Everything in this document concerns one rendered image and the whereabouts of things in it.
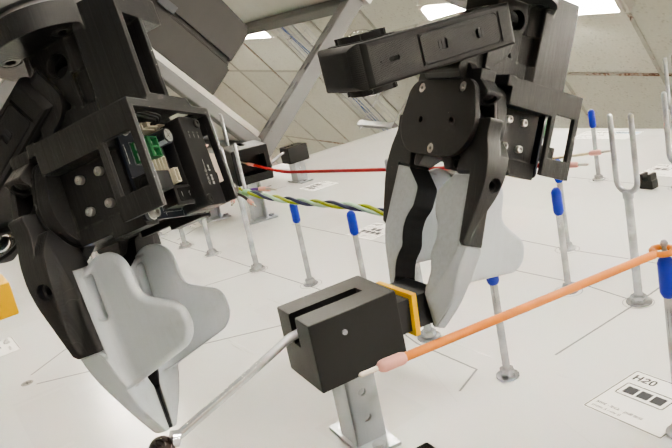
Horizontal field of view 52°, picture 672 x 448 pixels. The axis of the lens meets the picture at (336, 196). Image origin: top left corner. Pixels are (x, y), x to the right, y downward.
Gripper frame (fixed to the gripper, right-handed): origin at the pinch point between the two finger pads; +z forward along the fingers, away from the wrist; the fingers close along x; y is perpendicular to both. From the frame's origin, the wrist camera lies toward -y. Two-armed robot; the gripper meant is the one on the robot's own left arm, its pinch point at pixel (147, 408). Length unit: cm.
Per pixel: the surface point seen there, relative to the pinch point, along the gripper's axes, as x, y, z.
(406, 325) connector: 9.4, 11.5, 1.3
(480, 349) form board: 19.6, 12.8, 5.8
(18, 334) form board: 26.0, -33.5, -7.8
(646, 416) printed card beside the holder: 11.5, 21.9, 10.2
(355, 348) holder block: 6.2, 9.3, 1.2
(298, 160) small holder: 77, -18, -21
